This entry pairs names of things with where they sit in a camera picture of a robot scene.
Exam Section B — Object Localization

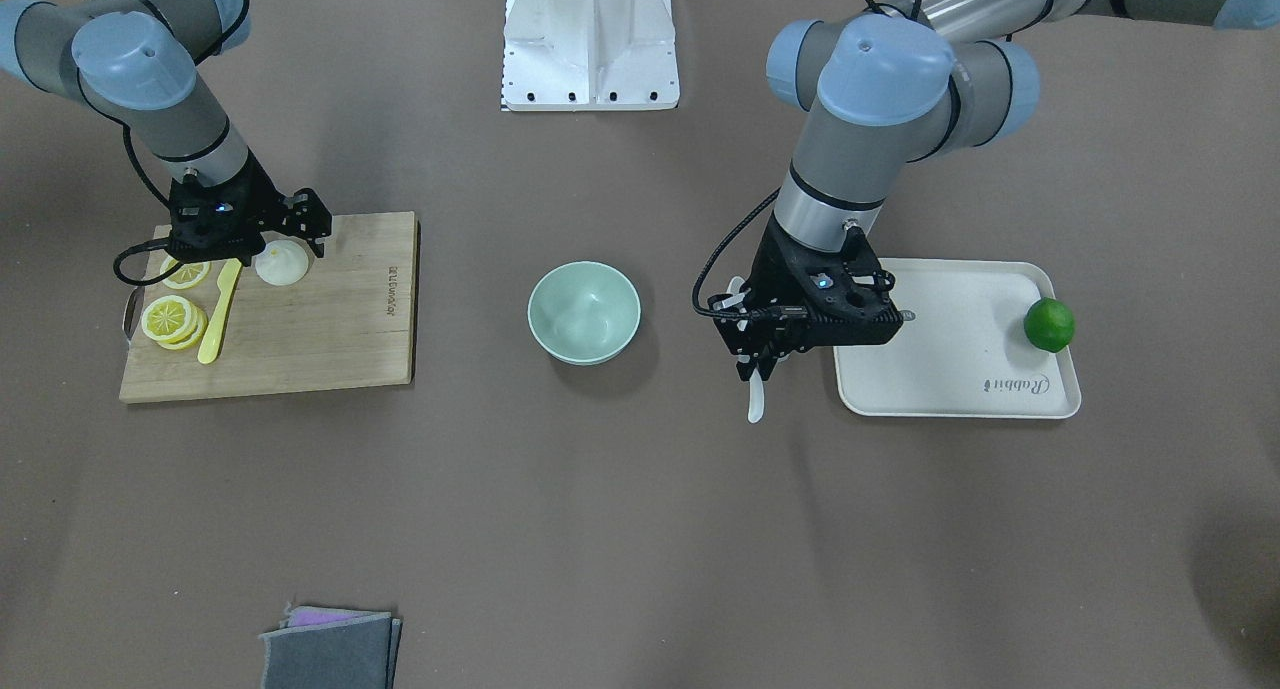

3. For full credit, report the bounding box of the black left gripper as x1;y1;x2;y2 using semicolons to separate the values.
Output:
712;218;904;382

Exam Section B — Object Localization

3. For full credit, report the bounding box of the green lime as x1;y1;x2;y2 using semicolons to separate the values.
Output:
1021;296;1076;353

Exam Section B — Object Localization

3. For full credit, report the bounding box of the yellow plastic knife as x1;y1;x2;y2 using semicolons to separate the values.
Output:
197;259;244;365

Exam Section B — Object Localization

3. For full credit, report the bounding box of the lemon slice stack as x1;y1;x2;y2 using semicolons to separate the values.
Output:
140;295;209;351

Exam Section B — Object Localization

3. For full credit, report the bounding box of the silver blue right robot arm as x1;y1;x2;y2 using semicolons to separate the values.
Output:
3;0;285;265

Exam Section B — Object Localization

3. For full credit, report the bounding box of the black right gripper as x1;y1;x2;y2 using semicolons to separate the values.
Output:
166;158;285;263

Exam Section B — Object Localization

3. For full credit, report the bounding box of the wooden cutting board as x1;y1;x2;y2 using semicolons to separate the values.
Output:
119;213;419;405

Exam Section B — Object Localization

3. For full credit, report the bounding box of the grey folded cloth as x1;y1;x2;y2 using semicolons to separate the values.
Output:
260;604;403;688

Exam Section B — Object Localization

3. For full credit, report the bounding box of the mint green bowl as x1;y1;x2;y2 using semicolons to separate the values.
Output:
527;261;643;366

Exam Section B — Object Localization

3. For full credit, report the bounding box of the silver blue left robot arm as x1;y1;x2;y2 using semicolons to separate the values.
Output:
694;0;1277;391

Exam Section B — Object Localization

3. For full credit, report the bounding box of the lemon slice single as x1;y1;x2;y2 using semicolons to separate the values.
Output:
161;256;212;291

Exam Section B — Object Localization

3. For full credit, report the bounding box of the cream rabbit tray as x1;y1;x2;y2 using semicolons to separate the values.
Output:
835;259;1082;420

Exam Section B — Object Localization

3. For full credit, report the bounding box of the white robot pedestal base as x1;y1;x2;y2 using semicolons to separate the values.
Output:
500;0;681;111

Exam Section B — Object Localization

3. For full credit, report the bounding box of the white ceramic spoon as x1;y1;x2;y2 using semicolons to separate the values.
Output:
727;277;765;424

